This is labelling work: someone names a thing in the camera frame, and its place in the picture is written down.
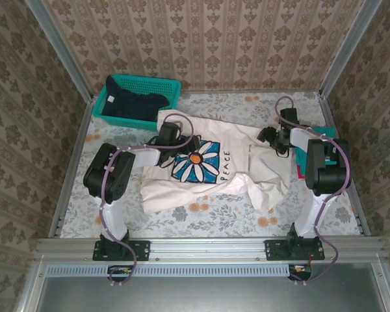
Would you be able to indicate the white daisy print t-shirt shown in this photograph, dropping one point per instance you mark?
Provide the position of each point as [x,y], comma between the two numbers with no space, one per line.
[234,143]

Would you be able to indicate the teal plastic basket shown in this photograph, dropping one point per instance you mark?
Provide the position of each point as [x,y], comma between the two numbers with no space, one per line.
[133,125]

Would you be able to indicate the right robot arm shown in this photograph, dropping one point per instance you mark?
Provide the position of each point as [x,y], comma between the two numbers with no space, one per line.
[325,169]

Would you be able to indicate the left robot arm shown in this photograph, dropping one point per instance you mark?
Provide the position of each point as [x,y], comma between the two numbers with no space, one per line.
[110,175]

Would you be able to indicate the folded teal t-shirt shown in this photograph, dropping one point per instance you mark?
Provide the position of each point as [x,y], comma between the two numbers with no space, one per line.
[300,157]

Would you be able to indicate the folded red t-shirt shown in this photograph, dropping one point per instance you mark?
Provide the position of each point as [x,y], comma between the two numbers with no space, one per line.
[301,171]

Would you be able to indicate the navy blue t-shirt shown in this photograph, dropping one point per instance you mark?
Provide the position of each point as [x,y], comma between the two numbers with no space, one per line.
[133,107]

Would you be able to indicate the floral patterned table cover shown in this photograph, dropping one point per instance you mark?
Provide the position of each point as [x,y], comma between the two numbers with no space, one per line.
[214,224]

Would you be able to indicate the grey metal panel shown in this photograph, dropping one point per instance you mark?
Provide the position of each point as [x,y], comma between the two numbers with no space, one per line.
[198,295]

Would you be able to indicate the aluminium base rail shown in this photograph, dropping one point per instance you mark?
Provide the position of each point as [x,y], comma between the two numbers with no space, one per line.
[208,248]

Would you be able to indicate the aluminium table side rail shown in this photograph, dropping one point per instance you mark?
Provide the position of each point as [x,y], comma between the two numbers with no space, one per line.
[359,211]
[72,159]

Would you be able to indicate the aluminium frame post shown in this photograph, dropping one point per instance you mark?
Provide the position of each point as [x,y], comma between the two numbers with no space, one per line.
[347,48]
[65,55]

